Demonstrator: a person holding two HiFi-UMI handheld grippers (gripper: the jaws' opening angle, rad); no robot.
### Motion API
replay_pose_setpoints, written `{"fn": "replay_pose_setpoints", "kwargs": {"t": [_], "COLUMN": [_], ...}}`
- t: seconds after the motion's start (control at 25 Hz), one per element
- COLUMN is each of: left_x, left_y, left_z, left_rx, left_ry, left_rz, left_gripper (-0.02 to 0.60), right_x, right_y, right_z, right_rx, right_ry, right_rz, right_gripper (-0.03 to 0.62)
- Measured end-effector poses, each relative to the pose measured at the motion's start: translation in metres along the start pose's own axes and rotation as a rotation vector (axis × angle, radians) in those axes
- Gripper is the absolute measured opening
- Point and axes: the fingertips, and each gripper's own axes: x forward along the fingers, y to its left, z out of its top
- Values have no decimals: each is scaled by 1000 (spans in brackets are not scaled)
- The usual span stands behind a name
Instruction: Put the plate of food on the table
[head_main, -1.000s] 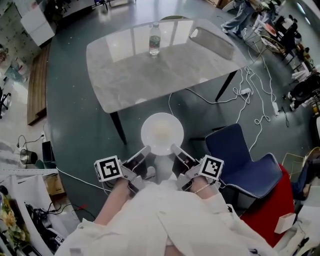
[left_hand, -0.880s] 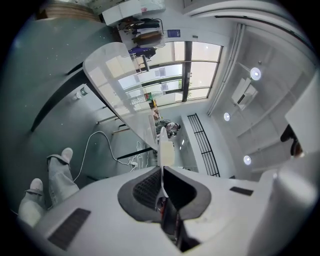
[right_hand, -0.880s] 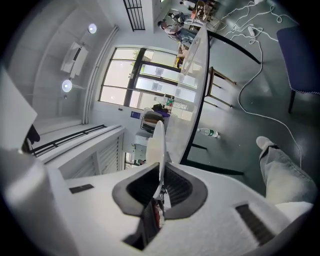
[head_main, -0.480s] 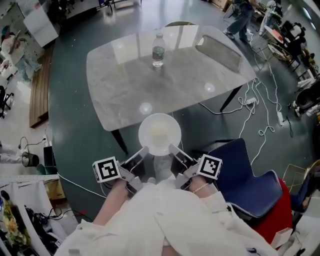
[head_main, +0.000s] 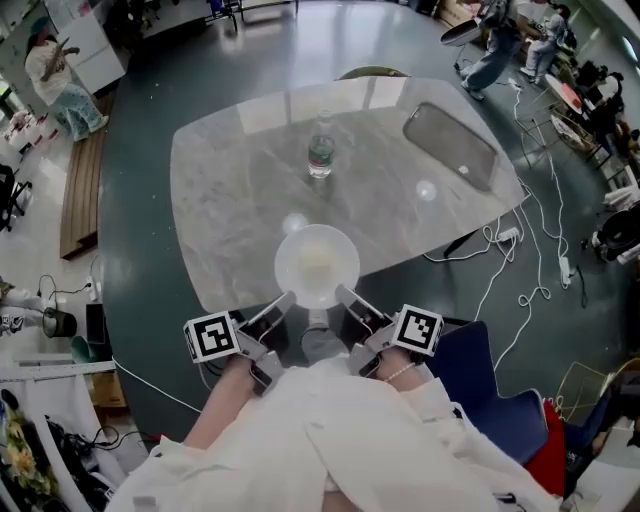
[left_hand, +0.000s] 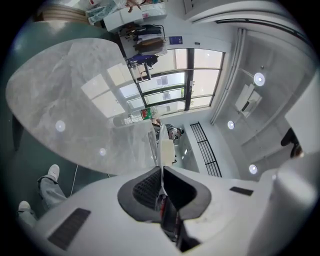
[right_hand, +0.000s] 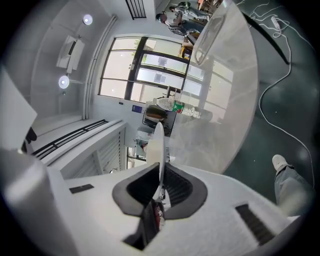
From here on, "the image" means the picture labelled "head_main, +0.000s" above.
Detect stack of pink white boxes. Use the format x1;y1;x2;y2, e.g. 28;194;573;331
4;112;56;151

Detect white cable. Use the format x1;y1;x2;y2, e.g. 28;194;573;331
422;227;519;262
472;79;574;381
112;357;202;414

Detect navy blue chair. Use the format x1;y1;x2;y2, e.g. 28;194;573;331
429;319;551;466

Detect black box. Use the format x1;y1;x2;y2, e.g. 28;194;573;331
85;302;110;346

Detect gold wire frame stool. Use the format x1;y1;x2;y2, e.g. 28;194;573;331
555;358;632;426

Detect pearl bracelet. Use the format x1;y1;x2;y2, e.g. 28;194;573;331
383;362;416;384

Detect black wire waste bin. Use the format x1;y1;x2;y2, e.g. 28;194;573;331
42;306;79;340

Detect person's left forearm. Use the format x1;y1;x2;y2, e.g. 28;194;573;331
182;357;261;451

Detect red cloth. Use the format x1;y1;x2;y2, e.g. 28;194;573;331
524;399;566;499

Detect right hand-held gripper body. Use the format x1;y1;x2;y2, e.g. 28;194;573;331
348;303;445;380

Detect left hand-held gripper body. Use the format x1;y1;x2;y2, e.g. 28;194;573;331
182;310;287;398

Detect wooden platform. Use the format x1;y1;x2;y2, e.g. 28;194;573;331
59;92;119;260

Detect person's right forearm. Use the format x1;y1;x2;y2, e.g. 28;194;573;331
377;349;431;386

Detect round white red table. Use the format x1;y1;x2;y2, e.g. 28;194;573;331
544;73;586;114

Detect green chair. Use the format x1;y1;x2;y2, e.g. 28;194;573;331
338;66;407;81

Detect yellow artificial flowers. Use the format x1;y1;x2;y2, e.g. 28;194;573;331
0;399;59;496

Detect person's white shirt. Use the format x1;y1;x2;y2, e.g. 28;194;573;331
104;354;566;512

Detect white round plate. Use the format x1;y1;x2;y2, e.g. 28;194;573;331
273;223;360;310

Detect black office chair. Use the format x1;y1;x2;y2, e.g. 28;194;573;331
0;164;34;234

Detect dark glossy rounded tray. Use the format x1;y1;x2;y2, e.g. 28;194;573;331
402;102;500;192

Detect white cabinet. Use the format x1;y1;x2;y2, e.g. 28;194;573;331
44;0;126;94

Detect grey marble table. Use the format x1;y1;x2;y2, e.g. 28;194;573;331
169;74;527;314

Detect brown cardboard box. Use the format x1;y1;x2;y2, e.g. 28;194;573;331
92;372;129;410

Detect clear water bottle green label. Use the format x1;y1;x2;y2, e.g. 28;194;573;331
306;109;336;180

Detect black stroller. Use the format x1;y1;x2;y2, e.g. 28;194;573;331
589;205;640;264

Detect aluminium rail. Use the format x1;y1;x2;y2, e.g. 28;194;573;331
0;359;117;381

